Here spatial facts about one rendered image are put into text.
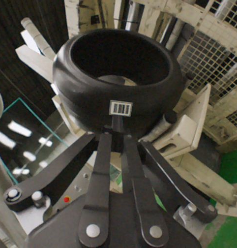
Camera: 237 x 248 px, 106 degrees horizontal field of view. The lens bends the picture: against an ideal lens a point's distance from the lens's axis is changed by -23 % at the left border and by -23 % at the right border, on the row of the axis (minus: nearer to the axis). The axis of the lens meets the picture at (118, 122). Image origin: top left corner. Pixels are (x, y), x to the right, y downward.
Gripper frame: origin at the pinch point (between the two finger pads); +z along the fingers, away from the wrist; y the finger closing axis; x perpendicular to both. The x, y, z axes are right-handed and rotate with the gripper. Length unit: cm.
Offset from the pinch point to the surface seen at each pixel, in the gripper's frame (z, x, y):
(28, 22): 123, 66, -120
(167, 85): 22.4, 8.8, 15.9
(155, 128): 20.5, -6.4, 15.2
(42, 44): 127, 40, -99
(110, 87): 17.8, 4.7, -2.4
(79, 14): 62, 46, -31
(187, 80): 33.8, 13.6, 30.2
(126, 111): 15.6, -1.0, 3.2
